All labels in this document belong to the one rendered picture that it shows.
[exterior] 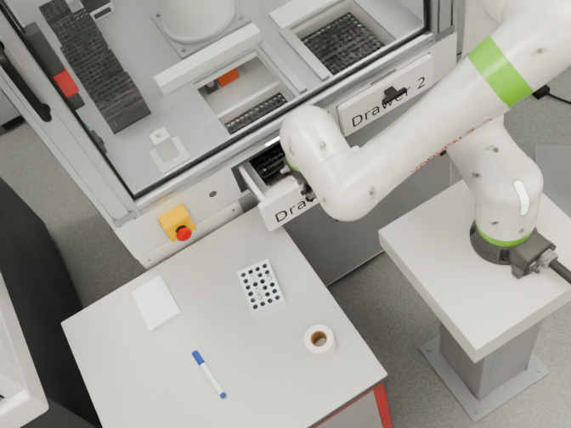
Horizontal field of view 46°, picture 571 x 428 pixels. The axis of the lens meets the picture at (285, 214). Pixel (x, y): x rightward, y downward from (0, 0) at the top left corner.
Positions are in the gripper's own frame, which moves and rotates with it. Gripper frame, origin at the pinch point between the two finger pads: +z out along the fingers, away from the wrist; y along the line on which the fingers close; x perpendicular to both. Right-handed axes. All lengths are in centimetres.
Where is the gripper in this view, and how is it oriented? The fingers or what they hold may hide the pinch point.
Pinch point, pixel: (305, 189)
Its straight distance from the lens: 158.1
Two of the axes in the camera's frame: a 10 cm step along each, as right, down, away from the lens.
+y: 5.3, 8.2, -2.3
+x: 8.5, -5.1, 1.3
